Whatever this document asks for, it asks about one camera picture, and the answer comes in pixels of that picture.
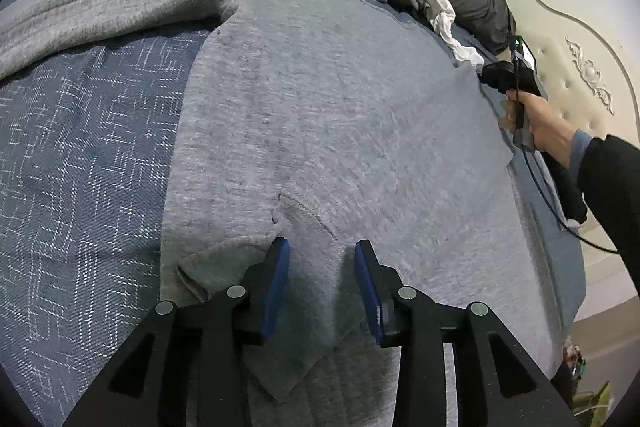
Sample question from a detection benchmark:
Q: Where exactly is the black garment with white trim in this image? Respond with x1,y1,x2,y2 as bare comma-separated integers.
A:
542,154,588,224

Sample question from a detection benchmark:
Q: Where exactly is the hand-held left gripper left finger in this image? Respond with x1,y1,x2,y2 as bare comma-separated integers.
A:
62,237,291,427

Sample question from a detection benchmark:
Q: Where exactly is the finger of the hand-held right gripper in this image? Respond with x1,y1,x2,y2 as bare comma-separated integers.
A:
477,63,516,92

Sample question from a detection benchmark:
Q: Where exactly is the grey sweatshirt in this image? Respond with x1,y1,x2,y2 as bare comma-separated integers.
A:
0,0,576,427

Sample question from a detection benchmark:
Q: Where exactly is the person's right hand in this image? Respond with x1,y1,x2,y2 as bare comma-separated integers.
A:
506,91,576,168

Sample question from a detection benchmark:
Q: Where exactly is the person's right forearm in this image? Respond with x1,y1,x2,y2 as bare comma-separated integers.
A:
567,129,640,298

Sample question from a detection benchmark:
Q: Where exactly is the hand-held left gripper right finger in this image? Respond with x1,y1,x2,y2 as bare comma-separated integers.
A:
354,239,581,427

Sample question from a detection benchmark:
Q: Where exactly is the bed with blue sheet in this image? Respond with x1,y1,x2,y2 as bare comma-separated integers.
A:
0,0,588,427

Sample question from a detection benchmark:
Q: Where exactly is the green patterned bag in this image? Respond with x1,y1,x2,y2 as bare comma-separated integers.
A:
580,379,613,413

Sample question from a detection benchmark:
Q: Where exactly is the black cable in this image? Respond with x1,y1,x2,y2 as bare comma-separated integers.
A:
520,147,623,254

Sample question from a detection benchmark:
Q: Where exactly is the cream tufted headboard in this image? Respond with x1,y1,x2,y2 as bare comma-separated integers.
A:
487,0,640,323

